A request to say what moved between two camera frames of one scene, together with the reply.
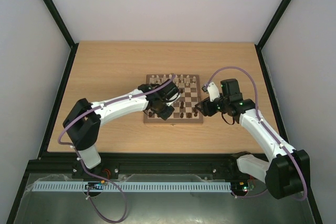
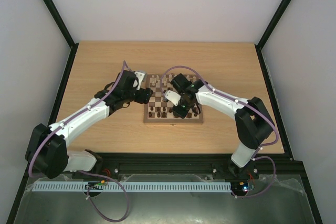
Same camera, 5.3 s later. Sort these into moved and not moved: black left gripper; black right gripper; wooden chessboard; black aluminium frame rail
Moved: black left gripper; black right gripper
Not moved: black aluminium frame rail; wooden chessboard
